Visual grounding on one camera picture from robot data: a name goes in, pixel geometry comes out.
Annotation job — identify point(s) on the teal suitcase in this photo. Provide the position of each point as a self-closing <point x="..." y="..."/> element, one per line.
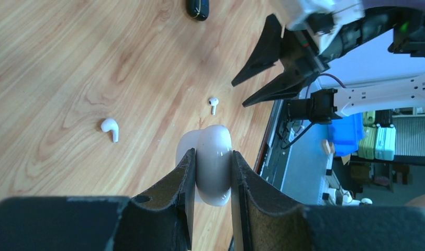
<point x="385" y="144"/>

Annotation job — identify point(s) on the white earbud charging case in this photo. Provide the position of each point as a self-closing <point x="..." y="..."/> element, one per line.
<point x="213" y="151"/>

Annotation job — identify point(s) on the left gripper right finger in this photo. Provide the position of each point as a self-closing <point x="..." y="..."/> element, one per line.
<point x="264" y="218"/>

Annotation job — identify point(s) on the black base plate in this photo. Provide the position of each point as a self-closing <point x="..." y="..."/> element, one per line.
<point x="273" y="155"/>

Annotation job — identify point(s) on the light green suitcase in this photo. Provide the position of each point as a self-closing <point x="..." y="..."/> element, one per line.
<point x="367" y="144"/>

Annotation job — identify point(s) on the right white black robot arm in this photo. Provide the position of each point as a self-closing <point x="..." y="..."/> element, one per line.
<point x="357" y="23"/>

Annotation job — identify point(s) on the blue storage box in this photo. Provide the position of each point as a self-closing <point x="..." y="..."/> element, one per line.
<point x="346" y="134"/>

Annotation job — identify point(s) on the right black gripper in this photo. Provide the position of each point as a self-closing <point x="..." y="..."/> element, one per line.
<point x="300" y="57"/>

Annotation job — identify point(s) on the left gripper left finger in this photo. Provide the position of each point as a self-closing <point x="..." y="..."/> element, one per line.
<point x="160" y="218"/>

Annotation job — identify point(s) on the white earbud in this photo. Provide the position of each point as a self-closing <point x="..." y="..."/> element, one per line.
<point x="213" y="102"/>
<point x="111" y="125"/>

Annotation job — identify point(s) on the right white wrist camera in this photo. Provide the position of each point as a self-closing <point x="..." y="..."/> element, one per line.
<point x="321" y="19"/>

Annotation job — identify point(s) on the black earbud charging case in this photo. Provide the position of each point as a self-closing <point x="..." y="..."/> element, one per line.
<point x="197" y="9"/>

